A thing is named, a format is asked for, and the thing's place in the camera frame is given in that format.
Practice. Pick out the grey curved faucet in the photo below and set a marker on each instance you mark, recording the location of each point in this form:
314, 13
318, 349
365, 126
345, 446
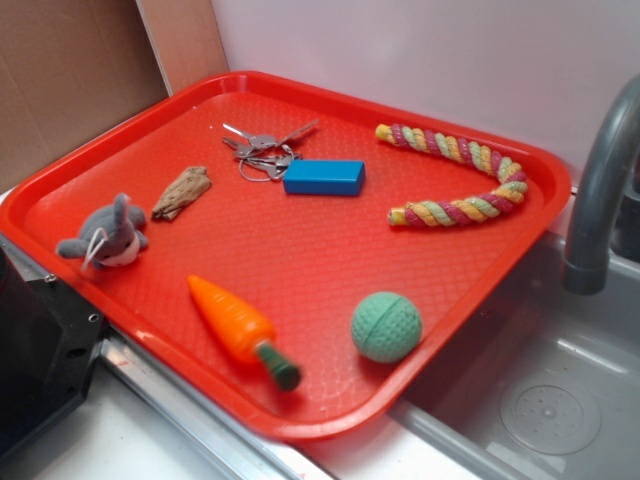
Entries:
605, 215

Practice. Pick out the brown wood bark piece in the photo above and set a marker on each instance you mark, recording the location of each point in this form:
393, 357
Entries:
189, 186

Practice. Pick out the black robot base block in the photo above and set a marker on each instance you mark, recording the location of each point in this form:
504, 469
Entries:
50, 339

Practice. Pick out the brown cardboard panel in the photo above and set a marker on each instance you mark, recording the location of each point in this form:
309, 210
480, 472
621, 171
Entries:
72, 70

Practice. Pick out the orange plastic toy carrot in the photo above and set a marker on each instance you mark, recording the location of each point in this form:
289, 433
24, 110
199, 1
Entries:
245, 333

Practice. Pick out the blue rectangular block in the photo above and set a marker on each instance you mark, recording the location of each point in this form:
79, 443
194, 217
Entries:
325, 177

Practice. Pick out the green textured ball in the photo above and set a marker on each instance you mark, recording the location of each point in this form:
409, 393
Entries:
386, 327

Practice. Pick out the grey plush mouse toy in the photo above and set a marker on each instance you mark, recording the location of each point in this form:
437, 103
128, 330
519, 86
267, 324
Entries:
110, 237

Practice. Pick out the multicolour twisted rope toy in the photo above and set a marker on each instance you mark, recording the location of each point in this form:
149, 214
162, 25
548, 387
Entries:
468, 183

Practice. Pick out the grey plastic sink basin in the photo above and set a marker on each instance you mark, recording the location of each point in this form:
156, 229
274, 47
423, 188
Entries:
539, 383

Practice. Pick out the red plastic tray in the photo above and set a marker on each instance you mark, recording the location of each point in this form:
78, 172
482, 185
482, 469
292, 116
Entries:
305, 262

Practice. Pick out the silver key bunch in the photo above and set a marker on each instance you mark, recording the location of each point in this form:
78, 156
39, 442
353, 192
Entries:
264, 157

